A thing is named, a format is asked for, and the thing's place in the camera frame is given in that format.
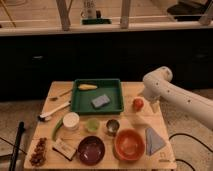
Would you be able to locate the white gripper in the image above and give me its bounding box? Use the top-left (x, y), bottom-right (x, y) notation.
top-left (140, 88), bottom-right (160, 113)

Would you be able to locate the red apple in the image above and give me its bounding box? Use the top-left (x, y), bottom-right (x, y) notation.
top-left (133, 98), bottom-right (144, 111)

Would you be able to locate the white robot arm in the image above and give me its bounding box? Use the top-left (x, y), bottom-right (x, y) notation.
top-left (142, 66), bottom-right (213, 130)

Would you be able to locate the small metal cup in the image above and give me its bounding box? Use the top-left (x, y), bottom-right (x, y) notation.
top-left (106, 119), bottom-right (120, 136)

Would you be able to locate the green plastic cup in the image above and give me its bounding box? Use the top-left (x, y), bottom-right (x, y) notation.
top-left (85, 118), bottom-right (100, 133)

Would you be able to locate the blue grey folded cloth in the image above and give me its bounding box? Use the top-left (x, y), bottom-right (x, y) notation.
top-left (145, 127), bottom-right (166, 156)

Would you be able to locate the grey blue sponge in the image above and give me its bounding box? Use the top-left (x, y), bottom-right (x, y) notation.
top-left (91, 94), bottom-right (110, 108)

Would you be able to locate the orange bowl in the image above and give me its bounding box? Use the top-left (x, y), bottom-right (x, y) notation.
top-left (114, 129), bottom-right (145, 162)

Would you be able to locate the green plastic tray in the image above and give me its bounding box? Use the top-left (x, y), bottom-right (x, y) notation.
top-left (70, 79), bottom-right (124, 115)

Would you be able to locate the yellow corn cob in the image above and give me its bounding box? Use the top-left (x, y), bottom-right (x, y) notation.
top-left (78, 84), bottom-right (98, 90)

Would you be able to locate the dark purple bowl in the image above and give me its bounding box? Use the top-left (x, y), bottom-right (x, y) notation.
top-left (77, 136), bottom-right (105, 166)

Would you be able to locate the white lidded container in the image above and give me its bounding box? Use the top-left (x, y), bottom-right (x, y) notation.
top-left (63, 112), bottom-right (80, 130)

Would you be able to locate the white bottle on green base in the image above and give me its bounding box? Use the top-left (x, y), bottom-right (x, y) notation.
top-left (81, 0), bottom-right (111, 25)

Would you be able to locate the green chili pepper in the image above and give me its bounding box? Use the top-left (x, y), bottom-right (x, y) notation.
top-left (51, 117), bottom-right (63, 141)

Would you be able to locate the brown dried fruit cluster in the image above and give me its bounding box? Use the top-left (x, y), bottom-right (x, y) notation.
top-left (30, 138), bottom-right (46, 167)

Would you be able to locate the black pole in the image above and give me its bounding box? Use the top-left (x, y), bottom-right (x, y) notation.
top-left (9, 121), bottom-right (25, 171)

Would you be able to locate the black cable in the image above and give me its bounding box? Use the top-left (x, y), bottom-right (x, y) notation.
top-left (168, 132), bottom-right (213, 171)

